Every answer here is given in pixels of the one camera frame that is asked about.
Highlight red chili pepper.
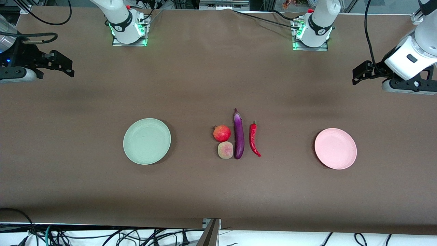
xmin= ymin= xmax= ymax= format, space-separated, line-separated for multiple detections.
xmin=249 ymin=120 xmax=262 ymax=158

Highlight long purple eggplant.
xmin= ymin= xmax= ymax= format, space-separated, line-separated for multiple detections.
xmin=233 ymin=108 xmax=245 ymax=160

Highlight red pomegranate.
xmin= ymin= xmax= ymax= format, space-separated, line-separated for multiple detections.
xmin=213 ymin=125 xmax=231 ymax=142

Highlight brown table cover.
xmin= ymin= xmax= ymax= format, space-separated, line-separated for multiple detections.
xmin=0 ymin=5 xmax=437 ymax=236

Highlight pink round plate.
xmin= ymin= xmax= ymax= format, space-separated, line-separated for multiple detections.
xmin=314 ymin=128 xmax=357 ymax=170

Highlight red orange background items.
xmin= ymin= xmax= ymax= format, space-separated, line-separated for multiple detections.
xmin=282 ymin=0 xmax=316 ymax=10

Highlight pale green round plate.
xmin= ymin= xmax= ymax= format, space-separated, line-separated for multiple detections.
xmin=123 ymin=118 xmax=171 ymax=165

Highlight pink yellow peach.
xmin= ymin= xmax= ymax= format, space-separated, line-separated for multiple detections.
xmin=217 ymin=141 xmax=234 ymax=160

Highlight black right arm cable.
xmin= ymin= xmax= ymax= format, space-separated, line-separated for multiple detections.
xmin=0 ymin=0 xmax=72 ymax=44

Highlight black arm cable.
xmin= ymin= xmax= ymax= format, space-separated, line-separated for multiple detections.
xmin=0 ymin=0 xmax=72 ymax=44
xmin=364 ymin=0 xmax=388 ymax=74

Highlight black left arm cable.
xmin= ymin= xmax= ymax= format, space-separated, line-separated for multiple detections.
xmin=364 ymin=0 xmax=388 ymax=74

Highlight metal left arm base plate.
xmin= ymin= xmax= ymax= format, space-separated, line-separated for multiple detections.
xmin=292 ymin=17 xmax=329 ymax=52

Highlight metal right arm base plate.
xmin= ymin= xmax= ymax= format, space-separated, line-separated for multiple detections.
xmin=112 ymin=14 xmax=148 ymax=46

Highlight short black table cable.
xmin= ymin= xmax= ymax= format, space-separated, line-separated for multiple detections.
xmin=271 ymin=10 xmax=302 ymax=22

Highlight black base cable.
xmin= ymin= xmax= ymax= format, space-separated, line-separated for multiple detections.
xmin=130 ymin=3 xmax=164 ymax=28

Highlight long black table cable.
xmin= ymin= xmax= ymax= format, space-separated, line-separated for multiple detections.
xmin=232 ymin=10 xmax=301 ymax=29

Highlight thick black floor cable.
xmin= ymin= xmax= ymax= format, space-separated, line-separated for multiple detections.
xmin=0 ymin=208 xmax=36 ymax=246

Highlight aluminium frame profile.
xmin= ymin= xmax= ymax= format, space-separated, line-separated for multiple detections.
xmin=199 ymin=0 xmax=250 ymax=11

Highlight black floor cable tangle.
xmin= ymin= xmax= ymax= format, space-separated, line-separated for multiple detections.
xmin=51 ymin=227 xmax=205 ymax=246

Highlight dark metal post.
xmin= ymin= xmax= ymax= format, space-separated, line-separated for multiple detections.
xmin=196 ymin=219 xmax=221 ymax=246

